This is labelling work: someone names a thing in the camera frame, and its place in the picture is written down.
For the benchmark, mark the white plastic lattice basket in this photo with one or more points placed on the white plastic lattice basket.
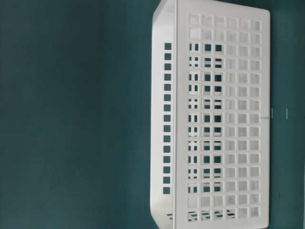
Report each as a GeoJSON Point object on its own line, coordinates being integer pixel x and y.
{"type": "Point", "coordinates": [210, 116]}

